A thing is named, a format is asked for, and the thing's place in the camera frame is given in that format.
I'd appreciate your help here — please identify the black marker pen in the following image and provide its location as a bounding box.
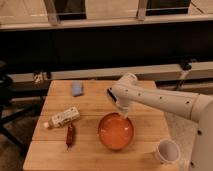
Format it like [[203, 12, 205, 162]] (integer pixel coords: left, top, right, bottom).
[[107, 88, 117, 103]]

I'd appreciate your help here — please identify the orange ceramic bowl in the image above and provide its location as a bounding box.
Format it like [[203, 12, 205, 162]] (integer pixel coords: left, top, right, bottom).
[[98, 113, 134, 150]]

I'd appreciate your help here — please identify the white plastic bottle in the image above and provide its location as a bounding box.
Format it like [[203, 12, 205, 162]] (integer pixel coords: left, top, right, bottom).
[[43, 107, 80, 129]]

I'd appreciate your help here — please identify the blue sponge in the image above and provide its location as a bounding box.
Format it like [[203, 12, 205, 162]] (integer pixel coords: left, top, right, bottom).
[[71, 82, 83, 97]]

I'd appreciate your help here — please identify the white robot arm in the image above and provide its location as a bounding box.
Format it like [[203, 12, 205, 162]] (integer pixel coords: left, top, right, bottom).
[[108, 73, 213, 171]]

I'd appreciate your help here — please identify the white cup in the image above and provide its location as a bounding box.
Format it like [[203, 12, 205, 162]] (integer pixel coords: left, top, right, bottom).
[[154, 139, 180, 164]]

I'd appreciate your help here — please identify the metal railing frame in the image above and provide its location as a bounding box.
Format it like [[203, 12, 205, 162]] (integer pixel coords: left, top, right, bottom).
[[0, 0, 213, 30]]

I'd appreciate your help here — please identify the black office chair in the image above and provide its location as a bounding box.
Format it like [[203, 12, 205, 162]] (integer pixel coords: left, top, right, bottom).
[[0, 60, 36, 156]]

